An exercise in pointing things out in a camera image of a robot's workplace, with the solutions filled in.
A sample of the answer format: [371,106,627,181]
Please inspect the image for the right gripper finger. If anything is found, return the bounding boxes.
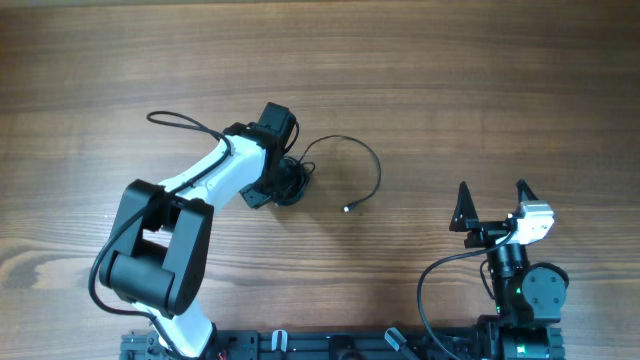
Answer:
[516,179,538,202]
[449,181,479,232]

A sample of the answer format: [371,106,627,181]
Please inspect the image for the black USB cable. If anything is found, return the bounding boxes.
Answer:
[272,134,383,214]

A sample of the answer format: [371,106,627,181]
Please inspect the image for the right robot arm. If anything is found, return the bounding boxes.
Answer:
[449,180,569,360]

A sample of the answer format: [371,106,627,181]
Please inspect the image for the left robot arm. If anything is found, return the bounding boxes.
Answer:
[88,103,299,359]

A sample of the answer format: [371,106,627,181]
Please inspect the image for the right camera black cable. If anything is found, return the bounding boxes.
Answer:
[415,230,516,360]

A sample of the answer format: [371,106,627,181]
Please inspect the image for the camera black cable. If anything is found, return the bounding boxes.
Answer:
[87,110,236,357]
[415,230,516,360]

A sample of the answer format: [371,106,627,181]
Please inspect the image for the left camera black cable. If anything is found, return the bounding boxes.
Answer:
[87,110,236,357]

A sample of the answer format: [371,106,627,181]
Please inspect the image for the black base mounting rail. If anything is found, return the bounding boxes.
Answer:
[119,326,566,360]

